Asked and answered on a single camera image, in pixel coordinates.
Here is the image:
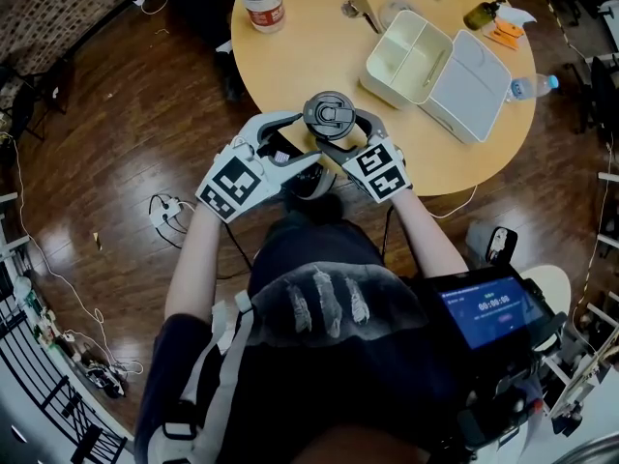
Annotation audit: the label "round black plastic cap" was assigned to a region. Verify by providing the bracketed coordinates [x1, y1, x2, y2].
[302, 91, 358, 142]

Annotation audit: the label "dark olive pump bottle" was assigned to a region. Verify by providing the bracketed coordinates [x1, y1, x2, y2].
[462, 0, 507, 32]

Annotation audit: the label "black chest-mounted monitor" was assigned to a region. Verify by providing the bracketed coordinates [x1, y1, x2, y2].
[429, 267, 568, 352]

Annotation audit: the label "black and white small pouch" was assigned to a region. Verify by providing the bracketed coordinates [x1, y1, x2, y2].
[486, 226, 518, 266]

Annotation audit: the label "person's right forearm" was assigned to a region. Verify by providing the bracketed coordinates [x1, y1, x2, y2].
[389, 186, 469, 279]

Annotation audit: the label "white divided container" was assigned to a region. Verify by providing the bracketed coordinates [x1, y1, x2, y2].
[360, 10, 455, 110]

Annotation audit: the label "gold pen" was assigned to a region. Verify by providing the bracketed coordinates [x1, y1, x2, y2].
[423, 48, 447, 89]

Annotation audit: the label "black folding chair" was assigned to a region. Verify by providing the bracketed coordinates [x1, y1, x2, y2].
[0, 55, 74, 142]

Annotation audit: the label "person's left forearm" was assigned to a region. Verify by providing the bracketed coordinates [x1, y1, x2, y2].
[163, 204, 224, 323]

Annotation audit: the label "brown metal clip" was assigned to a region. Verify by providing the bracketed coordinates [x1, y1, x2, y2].
[340, 0, 384, 36]

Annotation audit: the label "wooden board stand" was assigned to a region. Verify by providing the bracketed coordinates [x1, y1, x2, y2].
[545, 326, 619, 434]

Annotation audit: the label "black office chair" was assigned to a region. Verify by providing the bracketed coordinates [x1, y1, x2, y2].
[563, 50, 619, 139]

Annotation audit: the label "black metal rack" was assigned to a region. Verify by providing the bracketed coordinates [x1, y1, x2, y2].
[0, 258, 130, 464]

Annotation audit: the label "white desk frame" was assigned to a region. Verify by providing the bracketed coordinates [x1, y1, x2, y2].
[597, 171, 619, 260]

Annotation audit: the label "white container lid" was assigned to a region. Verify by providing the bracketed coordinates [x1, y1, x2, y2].
[418, 29, 513, 145]

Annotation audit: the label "person's black t-shirt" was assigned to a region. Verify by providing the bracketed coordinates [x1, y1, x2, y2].
[133, 217, 485, 464]

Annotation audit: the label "pile of chargers and cables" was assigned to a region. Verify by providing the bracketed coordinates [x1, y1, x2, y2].
[86, 360, 128, 399]

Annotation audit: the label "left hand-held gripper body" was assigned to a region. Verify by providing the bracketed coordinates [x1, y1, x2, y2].
[195, 135, 284, 224]

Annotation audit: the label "clear plastic bottle red label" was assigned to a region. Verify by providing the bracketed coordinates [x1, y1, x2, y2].
[238, 0, 287, 35]

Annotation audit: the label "white harness straps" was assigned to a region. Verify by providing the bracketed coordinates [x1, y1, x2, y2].
[144, 290, 255, 464]

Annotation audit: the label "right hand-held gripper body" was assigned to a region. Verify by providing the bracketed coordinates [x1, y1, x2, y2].
[343, 135, 415, 205]

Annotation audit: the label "white power strip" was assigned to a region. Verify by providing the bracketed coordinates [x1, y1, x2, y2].
[149, 196, 184, 229]

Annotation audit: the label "clear water bottle blue cap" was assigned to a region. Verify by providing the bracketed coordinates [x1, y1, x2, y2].
[505, 73, 561, 103]

